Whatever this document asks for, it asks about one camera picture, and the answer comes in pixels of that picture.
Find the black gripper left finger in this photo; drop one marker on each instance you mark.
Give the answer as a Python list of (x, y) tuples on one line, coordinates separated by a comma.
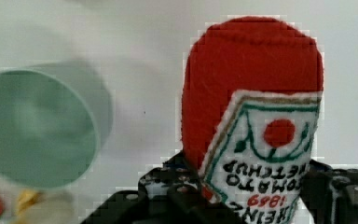
[(174, 173)]

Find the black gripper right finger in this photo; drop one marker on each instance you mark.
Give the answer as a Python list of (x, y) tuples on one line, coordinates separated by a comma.
[(331, 195)]

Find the red felt ketchup bottle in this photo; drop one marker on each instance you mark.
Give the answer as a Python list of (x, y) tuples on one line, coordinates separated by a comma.
[(250, 108)]

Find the yellow and white toy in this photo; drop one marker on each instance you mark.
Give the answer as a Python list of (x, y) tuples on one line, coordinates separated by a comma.
[(38, 207)]

